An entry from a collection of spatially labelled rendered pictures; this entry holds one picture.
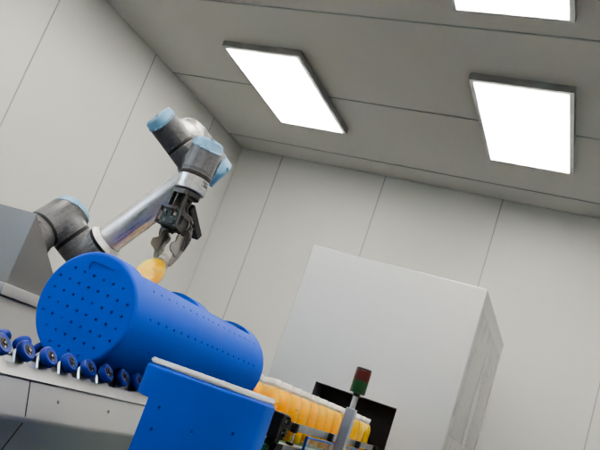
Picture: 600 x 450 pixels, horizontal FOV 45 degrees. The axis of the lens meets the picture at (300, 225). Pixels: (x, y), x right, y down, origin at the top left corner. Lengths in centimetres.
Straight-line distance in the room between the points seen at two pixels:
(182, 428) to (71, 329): 52
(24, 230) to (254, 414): 145
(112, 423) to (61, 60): 410
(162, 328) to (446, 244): 519
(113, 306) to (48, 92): 391
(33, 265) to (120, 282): 97
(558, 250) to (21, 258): 503
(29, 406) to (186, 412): 34
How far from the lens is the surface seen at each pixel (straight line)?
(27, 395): 161
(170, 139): 220
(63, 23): 568
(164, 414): 148
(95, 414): 181
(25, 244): 272
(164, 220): 203
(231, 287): 739
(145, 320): 183
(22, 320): 277
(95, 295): 186
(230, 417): 147
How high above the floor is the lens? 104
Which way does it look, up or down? 13 degrees up
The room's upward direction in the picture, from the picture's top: 20 degrees clockwise
